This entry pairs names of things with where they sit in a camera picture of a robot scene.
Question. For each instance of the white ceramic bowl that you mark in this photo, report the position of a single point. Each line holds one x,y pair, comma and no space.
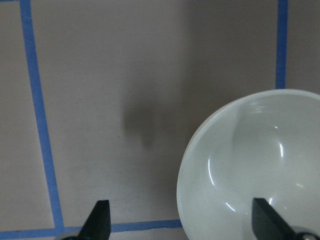
265,145

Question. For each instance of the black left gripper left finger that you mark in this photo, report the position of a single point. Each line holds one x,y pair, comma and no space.
98,224

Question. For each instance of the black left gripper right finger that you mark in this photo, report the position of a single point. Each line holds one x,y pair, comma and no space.
267,224

